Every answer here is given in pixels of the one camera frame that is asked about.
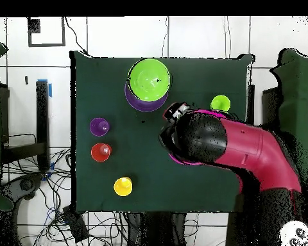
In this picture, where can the purple plastic bowl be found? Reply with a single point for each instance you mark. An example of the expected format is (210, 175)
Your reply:
(143, 105)

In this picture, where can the large green plastic bowl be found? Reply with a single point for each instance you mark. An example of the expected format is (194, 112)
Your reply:
(148, 80)

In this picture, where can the large pink plastic bowl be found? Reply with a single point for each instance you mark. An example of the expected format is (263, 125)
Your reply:
(184, 162)

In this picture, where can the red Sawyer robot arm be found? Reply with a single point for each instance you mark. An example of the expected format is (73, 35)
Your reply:
(246, 146)

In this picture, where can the lime green plastic cup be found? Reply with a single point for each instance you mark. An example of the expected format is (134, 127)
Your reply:
(220, 102)

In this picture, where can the dark green tablecloth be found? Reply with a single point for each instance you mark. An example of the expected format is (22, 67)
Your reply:
(169, 189)

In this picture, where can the purple plastic cup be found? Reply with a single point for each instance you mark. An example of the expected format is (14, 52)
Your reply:
(97, 126)

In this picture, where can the orange plastic cup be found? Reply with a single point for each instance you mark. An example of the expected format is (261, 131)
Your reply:
(98, 153)

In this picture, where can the yellow plastic cup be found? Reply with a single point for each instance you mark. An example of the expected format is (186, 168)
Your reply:
(123, 186)

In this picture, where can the black metal stand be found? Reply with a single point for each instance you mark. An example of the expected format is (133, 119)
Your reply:
(42, 123)

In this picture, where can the black power strip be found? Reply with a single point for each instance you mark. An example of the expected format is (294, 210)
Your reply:
(75, 225)

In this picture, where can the black office chair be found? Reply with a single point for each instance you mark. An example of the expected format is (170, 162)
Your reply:
(23, 184)

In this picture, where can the black square frame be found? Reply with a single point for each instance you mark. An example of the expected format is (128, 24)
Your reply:
(63, 33)

